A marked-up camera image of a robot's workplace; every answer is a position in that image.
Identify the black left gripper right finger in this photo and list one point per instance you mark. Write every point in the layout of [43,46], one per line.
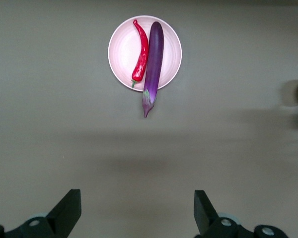
[213,226]

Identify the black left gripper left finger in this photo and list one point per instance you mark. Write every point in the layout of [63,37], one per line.
[52,225]

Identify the red chili pepper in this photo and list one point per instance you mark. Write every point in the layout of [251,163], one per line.
[141,62]

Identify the long purple eggplant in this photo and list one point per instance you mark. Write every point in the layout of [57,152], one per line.
[155,54]

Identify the pink round plate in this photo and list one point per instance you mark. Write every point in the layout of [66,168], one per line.
[124,49]

